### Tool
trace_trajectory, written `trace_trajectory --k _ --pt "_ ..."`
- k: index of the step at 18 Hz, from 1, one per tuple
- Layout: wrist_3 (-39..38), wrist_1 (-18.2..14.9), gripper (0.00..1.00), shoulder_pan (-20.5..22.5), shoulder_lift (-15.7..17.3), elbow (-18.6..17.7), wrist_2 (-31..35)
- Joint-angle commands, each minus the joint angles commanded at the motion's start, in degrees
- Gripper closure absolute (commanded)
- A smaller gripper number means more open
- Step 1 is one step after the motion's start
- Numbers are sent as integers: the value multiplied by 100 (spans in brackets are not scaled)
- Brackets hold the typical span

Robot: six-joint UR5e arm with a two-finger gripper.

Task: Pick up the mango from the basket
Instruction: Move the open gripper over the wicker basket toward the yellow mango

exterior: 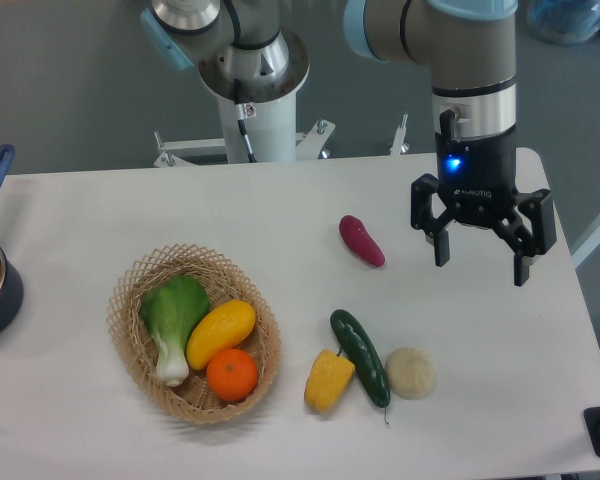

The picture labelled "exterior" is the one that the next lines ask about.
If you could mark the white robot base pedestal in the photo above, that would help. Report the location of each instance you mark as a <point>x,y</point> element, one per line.
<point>257,125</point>

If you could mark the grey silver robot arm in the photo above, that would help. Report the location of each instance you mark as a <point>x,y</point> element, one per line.
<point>468,46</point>

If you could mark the green bok choy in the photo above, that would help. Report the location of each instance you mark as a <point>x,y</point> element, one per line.
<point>170,312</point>

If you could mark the beige steamed bun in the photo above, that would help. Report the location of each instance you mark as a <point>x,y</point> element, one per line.
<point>411,373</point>

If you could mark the yellow bell pepper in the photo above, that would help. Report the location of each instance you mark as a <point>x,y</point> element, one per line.
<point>329,376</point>

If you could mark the green cucumber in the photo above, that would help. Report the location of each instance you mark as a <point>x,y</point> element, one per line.
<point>354,341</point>

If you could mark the woven wicker basket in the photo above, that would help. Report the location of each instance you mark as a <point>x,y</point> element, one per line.
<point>193,401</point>

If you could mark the blue plastic bag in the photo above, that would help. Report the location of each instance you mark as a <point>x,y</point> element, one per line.
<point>564,22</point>

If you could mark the white metal frame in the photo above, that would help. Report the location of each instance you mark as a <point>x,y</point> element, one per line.
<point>246,145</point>

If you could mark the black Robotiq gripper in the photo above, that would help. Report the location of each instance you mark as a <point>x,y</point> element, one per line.
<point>476,184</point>

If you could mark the yellow mango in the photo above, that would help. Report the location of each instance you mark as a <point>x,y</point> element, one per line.
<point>223,328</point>

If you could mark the orange fruit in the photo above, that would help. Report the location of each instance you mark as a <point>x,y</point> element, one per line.
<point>232,375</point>

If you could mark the purple sweet potato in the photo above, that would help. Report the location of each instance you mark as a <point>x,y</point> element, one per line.
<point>357,239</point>

